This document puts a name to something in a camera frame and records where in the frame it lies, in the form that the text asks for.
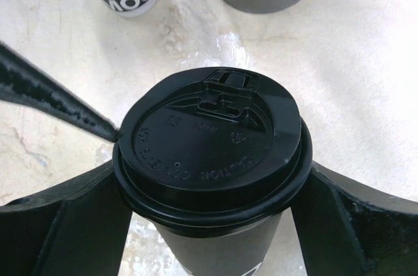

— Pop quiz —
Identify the white paper coffee cup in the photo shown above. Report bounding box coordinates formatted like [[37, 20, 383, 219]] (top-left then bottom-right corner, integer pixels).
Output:
[[155, 213, 281, 275]]

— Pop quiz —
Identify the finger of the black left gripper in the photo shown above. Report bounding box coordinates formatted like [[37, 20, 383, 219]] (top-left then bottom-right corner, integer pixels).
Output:
[[1, 42, 120, 142]]

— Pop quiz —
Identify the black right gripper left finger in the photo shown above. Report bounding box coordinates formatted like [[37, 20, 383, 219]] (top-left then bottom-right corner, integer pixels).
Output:
[[1, 162, 131, 275]]

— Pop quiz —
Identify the black plastic cup lid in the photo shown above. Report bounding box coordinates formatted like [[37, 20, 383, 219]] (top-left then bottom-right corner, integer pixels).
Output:
[[113, 67, 313, 233]]

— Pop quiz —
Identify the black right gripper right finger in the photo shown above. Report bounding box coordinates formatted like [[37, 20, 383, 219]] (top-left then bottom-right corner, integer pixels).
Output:
[[291, 163, 417, 275]]

